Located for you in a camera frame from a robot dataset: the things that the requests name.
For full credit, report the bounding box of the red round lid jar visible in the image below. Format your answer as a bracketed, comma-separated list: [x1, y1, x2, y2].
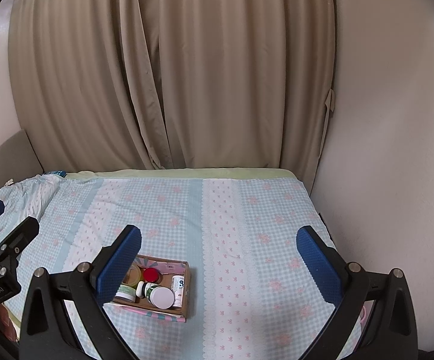
[142, 267, 162, 284]

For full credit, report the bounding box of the white crumpled blanket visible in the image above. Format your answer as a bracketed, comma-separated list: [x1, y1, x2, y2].
[0, 175, 64, 243]

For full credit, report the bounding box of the white bottle blue label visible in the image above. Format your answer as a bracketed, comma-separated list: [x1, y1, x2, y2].
[171, 275, 185, 308]

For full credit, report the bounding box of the beige curtain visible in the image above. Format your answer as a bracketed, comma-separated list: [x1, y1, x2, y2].
[9, 0, 336, 188]

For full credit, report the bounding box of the blue checkered bed sheet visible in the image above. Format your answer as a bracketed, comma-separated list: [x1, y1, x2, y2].
[18, 177, 333, 359]

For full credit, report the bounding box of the green label white jar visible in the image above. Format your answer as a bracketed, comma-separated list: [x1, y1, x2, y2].
[115, 283, 137, 302]

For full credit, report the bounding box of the green jar white lid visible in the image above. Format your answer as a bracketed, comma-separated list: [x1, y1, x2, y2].
[145, 283, 175, 310]

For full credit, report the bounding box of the grey headboard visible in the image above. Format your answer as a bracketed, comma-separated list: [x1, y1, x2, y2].
[0, 129, 44, 188]

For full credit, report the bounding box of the small white black bottle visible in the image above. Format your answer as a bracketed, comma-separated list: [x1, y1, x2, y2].
[136, 280, 146, 299]

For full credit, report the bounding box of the blue item at bedhead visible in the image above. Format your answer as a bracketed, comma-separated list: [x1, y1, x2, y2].
[49, 171, 67, 178]

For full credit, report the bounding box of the clear tape roll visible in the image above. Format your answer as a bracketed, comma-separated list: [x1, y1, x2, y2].
[122, 262, 142, 288]

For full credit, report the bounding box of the cardboard box pink lining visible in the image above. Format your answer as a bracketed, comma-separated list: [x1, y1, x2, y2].
[113, 254, 191, 323]

